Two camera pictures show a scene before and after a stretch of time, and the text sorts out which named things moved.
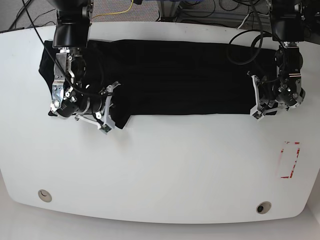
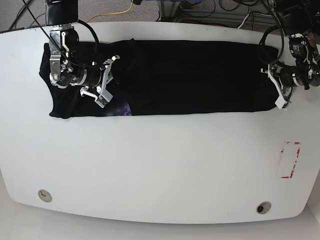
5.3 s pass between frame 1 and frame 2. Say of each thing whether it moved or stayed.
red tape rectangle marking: stayed
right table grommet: stayed
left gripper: moved
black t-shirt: stayed
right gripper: moved
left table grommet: stayed
